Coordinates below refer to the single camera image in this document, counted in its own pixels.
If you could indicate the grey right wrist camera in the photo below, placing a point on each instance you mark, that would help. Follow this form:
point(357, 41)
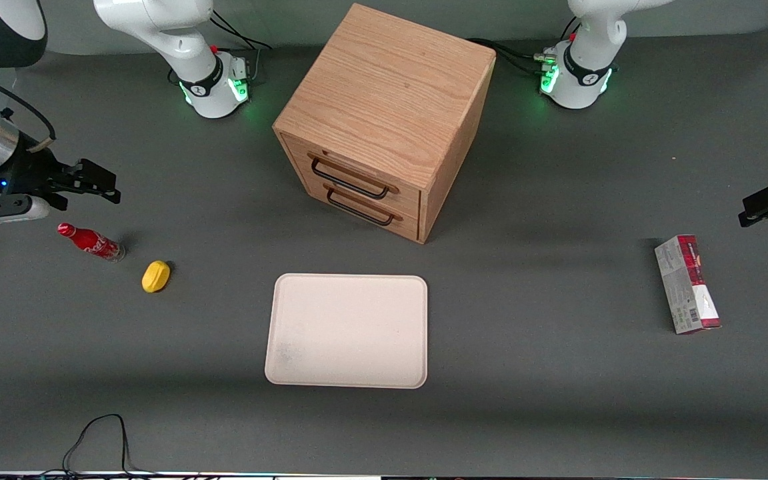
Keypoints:
point(4, 212)

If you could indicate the wooden drawer cabinet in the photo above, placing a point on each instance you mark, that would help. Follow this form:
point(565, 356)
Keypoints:
point(384, 86)

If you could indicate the yellow lemon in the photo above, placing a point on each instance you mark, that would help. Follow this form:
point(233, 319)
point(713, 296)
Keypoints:
point(156, 276)

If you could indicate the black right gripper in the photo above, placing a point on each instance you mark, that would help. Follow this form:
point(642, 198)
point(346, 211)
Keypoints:
point(26, 171)

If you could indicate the grey and red carton box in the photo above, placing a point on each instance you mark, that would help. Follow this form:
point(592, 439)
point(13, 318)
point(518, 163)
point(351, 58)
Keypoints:
point(688, 283)

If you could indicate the narrow wooden drawer front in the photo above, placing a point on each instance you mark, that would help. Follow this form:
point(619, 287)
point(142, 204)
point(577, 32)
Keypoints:
point(384, 226)

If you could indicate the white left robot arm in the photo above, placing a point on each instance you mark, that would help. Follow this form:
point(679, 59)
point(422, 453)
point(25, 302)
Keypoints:
point(587, 60)

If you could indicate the beige plastic tray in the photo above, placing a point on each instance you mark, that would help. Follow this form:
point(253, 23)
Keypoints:
point(347, 330)

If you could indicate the red coke bottle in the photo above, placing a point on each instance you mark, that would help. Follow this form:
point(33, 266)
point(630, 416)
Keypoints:
point(94, 244)

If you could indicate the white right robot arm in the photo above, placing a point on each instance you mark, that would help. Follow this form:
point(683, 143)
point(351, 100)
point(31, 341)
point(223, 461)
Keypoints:
point(180, 40)

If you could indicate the wide wooden drawer front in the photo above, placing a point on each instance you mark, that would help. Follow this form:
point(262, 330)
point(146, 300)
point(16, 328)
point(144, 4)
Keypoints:
point(357, 166)

